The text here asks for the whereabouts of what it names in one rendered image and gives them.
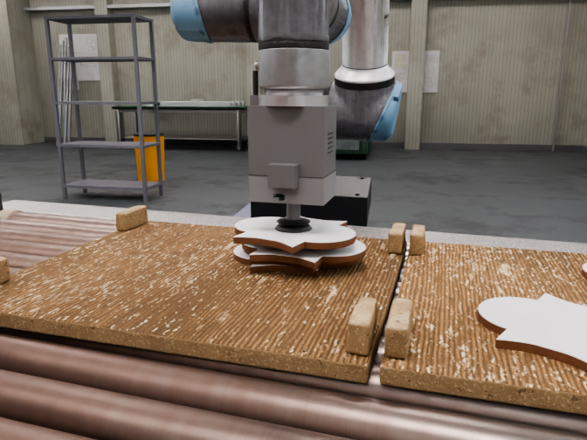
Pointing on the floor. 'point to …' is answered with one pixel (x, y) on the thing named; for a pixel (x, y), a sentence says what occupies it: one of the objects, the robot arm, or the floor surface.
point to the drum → (150, 156)
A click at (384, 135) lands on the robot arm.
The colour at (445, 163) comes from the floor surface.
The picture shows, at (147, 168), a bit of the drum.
